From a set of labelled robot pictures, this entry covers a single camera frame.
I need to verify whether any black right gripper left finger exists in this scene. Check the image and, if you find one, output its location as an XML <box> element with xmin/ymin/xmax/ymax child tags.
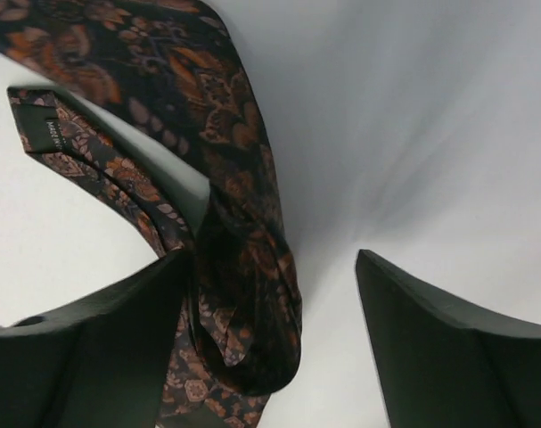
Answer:
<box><xmin>0</xmin><ymin>252</ymin><xmax>190</xmax><ymax>428</ymax></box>

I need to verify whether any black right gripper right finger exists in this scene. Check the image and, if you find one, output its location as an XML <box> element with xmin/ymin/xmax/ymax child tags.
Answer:
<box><xmin>356</xmin><ymin>250</ymin><xmax>541</xmax><ymax>428</ymax></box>

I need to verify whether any dark brown paisley tie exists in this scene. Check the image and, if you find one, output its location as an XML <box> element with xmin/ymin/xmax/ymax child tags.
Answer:
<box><xmin>0</xmin><ymin>1</ymin><xmax>302</xmax><ymax>427</ymax></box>

